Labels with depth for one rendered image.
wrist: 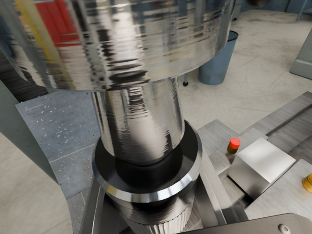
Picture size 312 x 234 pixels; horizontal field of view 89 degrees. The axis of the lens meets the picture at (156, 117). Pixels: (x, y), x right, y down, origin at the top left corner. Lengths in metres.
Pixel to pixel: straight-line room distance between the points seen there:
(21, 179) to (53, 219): 0.56
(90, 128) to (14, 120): 0.17
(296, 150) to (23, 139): 0.70
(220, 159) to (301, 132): 0.33
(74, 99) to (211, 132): 0.34
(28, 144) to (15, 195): 1.38
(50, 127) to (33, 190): 1.39
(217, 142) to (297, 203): 0.16
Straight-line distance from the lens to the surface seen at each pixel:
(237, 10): 5.98
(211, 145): 0.37
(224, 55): 2.32
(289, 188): 0.31
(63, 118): 0.46
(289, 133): 0.57
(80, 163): 0.48
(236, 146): 0.30
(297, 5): 7.14
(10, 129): 0.52
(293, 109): 0.66
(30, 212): 1.73
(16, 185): 1.97
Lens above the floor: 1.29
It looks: 42 degrees down
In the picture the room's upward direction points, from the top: 6 degrees counter-clockwise
